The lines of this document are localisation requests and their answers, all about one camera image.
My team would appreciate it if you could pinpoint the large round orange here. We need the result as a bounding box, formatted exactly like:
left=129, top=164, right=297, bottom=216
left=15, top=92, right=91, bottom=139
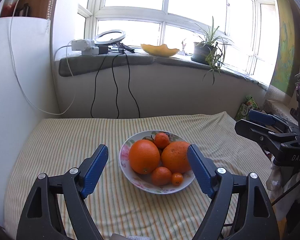
left=161, top=141, right=191, bottom=173

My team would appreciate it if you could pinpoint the tiny kumquat orange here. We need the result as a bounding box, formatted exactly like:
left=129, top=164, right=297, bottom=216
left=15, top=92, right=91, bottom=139
left=171, top=172, right=184, bottom=186

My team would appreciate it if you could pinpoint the small tangerine with stem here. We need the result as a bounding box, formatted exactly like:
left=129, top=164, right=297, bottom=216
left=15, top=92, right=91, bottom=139
left=154, top=132, right=170, bottom=149

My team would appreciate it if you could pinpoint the medium mandarin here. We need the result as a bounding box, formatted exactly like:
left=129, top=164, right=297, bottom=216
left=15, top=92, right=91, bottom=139
left=151, top=166, right=172, bottom=186

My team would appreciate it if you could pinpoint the large oval orange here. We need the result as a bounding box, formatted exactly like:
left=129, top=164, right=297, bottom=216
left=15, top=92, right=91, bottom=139
left=129, top=139, right=160, bottom=174

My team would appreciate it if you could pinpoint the green-brown plum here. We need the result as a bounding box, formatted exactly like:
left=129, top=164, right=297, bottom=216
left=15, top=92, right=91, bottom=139
left=143, top=136, right=154, bottom=142

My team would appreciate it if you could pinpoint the white gloved right hand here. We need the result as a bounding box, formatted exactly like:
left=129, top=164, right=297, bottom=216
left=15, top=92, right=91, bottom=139
left=266, top=161, right=300, bottom=221

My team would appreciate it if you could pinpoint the green snack bag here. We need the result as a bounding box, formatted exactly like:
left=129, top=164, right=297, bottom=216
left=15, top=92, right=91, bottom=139
left=235, top=95, right=259, bottom=121

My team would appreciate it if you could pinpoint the striped towel cloth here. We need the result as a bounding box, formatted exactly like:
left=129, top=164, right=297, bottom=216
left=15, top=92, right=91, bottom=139
left=4, top=112, right=270, bottom=239

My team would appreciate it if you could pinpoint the potted spider plant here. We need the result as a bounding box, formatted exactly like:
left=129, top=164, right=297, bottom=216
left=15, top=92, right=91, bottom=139
left=191, top=17, right=232, bottom=85

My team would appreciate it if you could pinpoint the floral white plate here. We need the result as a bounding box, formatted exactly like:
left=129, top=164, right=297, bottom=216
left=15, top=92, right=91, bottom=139
left=119, top=130, right=195, bottom=194

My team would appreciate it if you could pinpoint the grey windowsill mat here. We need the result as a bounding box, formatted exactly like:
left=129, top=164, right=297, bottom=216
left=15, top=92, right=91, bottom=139
left=58, top=54, right=269, bottom=91

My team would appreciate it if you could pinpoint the white power strip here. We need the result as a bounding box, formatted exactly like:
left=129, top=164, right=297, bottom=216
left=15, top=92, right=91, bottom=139
left=71, top=39, right=109, bottom=56

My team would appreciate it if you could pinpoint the red picture poster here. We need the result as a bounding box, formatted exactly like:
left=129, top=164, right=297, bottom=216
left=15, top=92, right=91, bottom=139
left=0, top=0, right=18, bottom=17

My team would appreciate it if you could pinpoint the yellow wall map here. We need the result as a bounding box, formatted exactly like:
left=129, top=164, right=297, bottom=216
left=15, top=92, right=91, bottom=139
left=270, top=0, right=298, bottom=97

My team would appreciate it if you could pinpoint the white window frame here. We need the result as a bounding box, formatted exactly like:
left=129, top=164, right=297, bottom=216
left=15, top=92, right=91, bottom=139
left=77, top=0, right=279, bottom=76

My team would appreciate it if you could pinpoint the black cable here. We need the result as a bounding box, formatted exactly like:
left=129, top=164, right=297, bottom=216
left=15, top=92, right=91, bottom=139
left=124, top=52, right=141, bottom=119
left=90, top=55, right=108, bottom=119
left=111, top=53, right=125, bottom=119

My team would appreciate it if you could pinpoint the white ring light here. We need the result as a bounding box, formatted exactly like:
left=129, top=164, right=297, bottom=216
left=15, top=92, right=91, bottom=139
left=94, top=30, right=126, bottom=46

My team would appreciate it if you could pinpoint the white cable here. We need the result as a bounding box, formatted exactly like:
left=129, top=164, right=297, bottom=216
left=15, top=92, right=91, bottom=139
left=8, top=0, right=77, bottom=116

